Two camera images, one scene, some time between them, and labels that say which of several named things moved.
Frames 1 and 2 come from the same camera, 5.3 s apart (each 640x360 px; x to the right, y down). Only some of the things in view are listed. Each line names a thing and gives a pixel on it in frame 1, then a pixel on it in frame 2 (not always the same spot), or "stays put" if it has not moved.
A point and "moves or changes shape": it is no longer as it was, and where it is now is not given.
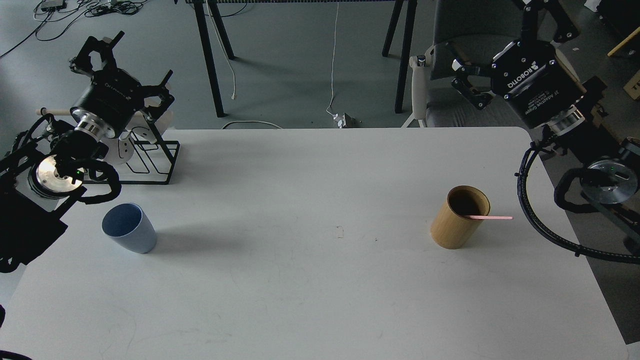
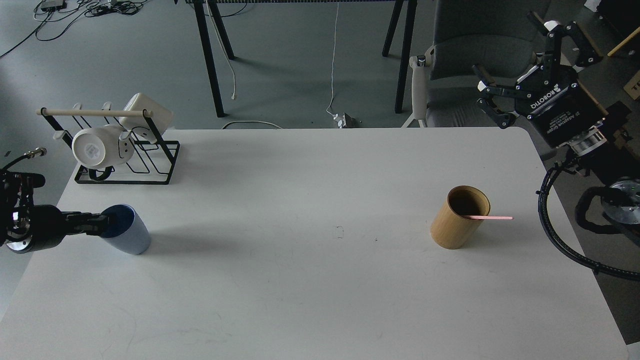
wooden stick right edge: [634, 33] stays put
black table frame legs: [410, 12] stays put
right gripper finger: [565, 29] to [584, 52]
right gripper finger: [479, 100] to [488, 85]
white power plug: [341, 120] stays put
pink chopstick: [490, 217] stays put
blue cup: [127, 224] moves or changes shape
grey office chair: [469, 31] stays put
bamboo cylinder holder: [448, 229] stays put
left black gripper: [112, 96] to [39, 227]
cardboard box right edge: [633, 86] stays put
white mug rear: [139, 123] stays put
